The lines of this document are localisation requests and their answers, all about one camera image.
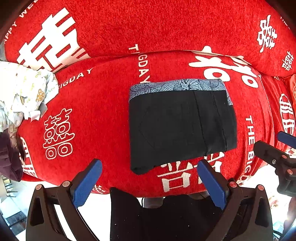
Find black pants with blue waistband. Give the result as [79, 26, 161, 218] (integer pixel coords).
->
[129, 79, 237, 175]

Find dark purple cloth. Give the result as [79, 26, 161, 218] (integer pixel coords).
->
[0, 129, 23, 182]

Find red wedding bed quilt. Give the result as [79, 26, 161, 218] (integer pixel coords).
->
[18, 51, 295, 197]

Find white floral cloth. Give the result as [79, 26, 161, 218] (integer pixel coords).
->
[0, 61, 59, 132]

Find red wedding pillow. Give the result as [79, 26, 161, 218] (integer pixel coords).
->
[1, 1, 295, 77]

